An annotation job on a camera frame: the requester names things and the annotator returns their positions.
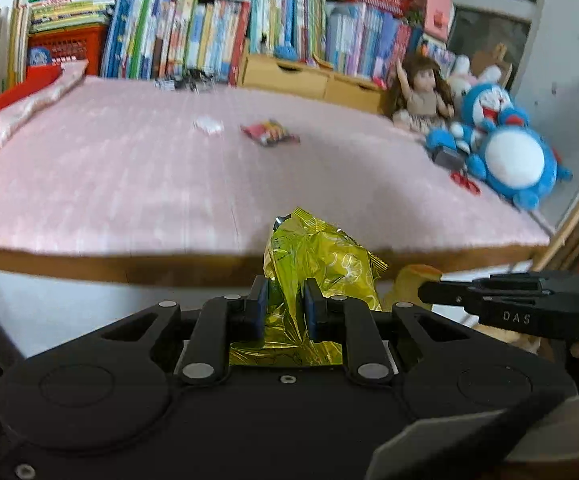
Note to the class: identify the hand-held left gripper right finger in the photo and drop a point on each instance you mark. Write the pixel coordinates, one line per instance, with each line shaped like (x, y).
(311, 310)

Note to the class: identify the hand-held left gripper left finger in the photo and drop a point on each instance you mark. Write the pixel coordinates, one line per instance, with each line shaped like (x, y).
(261, 310)

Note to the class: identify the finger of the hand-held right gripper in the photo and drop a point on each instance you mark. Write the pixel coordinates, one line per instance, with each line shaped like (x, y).
(444, 291)
(514, 282)

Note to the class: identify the yellow snack wrapper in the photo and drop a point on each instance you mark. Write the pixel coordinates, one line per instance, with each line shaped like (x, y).
(319, 255)

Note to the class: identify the row of upright books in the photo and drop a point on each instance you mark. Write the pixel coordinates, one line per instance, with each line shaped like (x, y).
(209, 35)

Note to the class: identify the stack of flat books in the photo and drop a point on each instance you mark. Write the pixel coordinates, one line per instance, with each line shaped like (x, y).
(69, 7)

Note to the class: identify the yellow plush toy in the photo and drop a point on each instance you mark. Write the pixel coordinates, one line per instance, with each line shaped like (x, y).
(414, 282)

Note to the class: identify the red scissors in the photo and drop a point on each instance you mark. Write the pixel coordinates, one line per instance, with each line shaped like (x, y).
(465, 182)

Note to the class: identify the round blue white plush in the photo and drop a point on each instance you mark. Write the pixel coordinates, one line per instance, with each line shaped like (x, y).
(514, 160)

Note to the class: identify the small black box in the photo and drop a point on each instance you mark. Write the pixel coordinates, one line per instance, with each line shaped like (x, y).
(448, 157)

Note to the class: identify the colourful macaron snack wrapper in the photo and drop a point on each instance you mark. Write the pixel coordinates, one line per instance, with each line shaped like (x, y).
(269, 132)

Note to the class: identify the brown haired doll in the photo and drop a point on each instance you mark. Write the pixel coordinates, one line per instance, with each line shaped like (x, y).
(422, 95)

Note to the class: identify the pink white bunny plush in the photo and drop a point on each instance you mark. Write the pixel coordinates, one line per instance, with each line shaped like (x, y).
(469, 77)

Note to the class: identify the small wooden easel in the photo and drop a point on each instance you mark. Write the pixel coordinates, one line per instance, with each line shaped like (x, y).
(494, 62)

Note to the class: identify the wooden drawer organizer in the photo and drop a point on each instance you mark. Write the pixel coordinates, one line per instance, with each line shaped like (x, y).
(294, 80)

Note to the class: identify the blue yarn ball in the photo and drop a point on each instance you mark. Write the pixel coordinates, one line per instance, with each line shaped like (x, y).
(284, 51)

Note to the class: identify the pink toy house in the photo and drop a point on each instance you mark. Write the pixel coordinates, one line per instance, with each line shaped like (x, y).
(437, 5)

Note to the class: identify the pink folded cloth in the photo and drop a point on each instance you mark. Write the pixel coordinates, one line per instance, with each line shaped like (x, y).
(24, 110)

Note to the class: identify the red plastic crate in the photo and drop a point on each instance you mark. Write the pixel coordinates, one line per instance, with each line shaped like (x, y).
(74, 50)

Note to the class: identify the red storage box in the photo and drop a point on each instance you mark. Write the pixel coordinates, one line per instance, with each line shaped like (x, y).
(14, 95)

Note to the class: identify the blue round tin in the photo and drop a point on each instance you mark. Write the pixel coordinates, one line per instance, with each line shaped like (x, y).
(39, 56)

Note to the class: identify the black frame eyeglasses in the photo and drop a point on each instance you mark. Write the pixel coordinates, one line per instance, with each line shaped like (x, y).
(197, 79)

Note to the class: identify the white window frame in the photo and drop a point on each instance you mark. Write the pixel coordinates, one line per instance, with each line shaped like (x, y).
(494, 10)

